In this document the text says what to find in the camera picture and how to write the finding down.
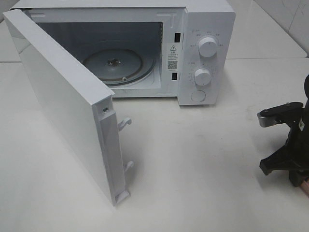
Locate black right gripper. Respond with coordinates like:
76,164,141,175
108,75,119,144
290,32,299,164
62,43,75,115
259,101,309,187

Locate pink round plate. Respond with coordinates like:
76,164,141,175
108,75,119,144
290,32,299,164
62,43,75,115
300,178,309,195

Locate round white door button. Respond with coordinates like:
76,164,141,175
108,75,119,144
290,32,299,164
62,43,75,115
191,90,206,102

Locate white microwave door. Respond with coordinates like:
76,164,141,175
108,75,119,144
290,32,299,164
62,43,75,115
4,9,134,205

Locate lower white microwave knob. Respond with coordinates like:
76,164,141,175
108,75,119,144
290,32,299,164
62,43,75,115
194,68,211,86

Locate white microwave knob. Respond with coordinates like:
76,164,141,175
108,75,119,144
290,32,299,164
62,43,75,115
198,36,218,58
194,68,211,86

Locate upper white microwave knob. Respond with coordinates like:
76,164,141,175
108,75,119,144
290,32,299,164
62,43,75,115
198,36,218,58

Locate white microwave oven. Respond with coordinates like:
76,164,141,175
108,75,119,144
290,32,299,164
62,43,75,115
8,0,236,105

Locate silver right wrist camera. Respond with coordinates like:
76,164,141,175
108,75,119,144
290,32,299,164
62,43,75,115
257,102,304,128

